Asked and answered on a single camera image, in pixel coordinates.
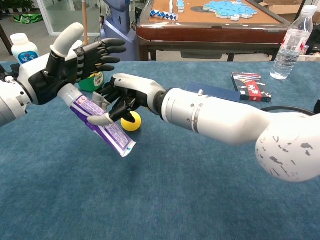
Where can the brown mahjong table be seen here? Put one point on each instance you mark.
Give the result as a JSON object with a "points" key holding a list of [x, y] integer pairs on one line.
{"points": [[212, 35]]}

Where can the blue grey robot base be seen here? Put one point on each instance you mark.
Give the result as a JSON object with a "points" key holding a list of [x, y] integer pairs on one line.
{"points": [[117, 25]]}

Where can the pale blue lidded cup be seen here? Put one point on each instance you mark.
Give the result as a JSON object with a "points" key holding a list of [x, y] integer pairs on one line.
{"points": [[78, 44]]}

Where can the purple white tube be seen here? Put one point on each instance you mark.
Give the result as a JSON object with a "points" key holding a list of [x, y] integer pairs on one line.
{"points": [[115, 135]]}

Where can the white plastic basket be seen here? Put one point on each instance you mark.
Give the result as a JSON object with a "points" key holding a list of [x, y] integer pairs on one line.
{"points": [[308, 58]]}

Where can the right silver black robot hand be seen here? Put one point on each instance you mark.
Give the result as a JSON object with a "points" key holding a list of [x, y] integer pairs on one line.
{"points": [[135, 92]]}

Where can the green plants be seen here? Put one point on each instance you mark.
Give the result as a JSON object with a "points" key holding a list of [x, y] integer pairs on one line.
{"points": [[15, 5]]}

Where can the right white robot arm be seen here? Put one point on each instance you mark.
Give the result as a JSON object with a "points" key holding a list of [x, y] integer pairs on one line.
{"points": [[225, 117]]}

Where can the yellow green container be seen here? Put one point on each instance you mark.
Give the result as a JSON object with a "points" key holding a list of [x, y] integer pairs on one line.
{"points": [[92, 83]]}

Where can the white glass door frame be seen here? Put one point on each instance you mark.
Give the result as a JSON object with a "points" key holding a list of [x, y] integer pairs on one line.
{"points": [[46, 17]]}

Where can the wooden pole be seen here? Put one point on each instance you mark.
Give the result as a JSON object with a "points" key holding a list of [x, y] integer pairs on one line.
{"points": [[85, 15]]}

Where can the clear plastic water bottle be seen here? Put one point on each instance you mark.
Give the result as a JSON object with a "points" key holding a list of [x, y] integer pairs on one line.
{"points": [[291, 45]]}

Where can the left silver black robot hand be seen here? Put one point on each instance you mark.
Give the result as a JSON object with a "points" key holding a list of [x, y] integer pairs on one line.
{"points": [[57, 72]]}

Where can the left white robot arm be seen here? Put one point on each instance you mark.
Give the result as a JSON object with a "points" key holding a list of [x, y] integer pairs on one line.
{"points": [[10, 100]]}

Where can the stacked blue mahjong tiles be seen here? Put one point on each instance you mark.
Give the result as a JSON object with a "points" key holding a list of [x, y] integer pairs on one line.
{"points": [[180, 6]]}

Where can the blue felt table cloth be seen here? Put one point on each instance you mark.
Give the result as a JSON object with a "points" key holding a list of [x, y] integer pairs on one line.
{"points": [[160, 200]]}

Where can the dark blue rectangular box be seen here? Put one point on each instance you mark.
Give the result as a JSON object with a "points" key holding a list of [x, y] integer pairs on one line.
{"points": [[220, 93]]}

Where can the blue white snake puzzle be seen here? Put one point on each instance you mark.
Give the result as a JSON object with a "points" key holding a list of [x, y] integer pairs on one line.
{"points": [[162, 15]]}

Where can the white bottle with blue label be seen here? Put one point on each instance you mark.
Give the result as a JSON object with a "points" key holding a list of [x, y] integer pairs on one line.
{"points": [[23, 48]]}

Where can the green bag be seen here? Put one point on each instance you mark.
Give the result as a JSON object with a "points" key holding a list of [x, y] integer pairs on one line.
{"points": [[28, 18]]}

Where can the cardboard box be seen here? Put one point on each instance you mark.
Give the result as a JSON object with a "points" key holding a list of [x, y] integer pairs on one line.
{"points": [[282, 10]]}

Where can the blue mahjong tile cluster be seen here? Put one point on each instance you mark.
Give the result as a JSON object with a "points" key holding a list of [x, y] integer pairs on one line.
{"points": [[230, 8]]}

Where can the yellow ball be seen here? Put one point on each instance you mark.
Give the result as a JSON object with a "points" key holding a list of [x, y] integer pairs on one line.
{"points": [[133, 125]]}

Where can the dark furniture leg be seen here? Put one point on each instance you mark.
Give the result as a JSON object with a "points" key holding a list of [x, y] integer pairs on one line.
{"points": [[6, 40]]}

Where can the red black booklet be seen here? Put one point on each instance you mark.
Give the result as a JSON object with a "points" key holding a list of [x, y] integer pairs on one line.
{"points": [[251, 87]]}

